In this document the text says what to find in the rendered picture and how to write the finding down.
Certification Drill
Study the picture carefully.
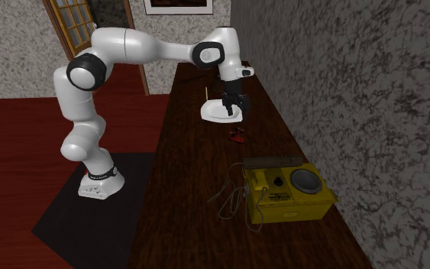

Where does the white plate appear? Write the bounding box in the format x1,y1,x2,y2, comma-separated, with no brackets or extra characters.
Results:
200,97,244,125

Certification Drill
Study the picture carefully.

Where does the grey cable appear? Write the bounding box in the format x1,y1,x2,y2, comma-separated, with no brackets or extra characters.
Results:
206,162,270,234

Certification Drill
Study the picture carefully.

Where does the black robot stand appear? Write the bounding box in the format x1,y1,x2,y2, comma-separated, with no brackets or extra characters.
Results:
31,151,157,269

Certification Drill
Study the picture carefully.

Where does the yellow box device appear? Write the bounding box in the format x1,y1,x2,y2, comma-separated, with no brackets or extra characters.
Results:
242,156,339,225

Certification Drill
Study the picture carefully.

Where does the small red toy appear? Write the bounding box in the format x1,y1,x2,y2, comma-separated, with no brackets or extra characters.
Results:
228,127,246,144

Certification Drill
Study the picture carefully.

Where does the wooden door with glass panes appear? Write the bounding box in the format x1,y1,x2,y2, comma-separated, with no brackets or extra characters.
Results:
42,0,150,96

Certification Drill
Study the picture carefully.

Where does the white framed wall picture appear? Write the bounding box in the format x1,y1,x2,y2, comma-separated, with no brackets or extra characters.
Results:
143,0,214,16

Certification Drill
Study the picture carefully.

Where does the dark wooden table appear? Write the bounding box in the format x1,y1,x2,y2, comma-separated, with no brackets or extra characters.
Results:
124,61,374,269

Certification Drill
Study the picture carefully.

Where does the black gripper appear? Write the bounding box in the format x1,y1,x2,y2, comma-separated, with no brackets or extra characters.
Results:
221,79,251,121

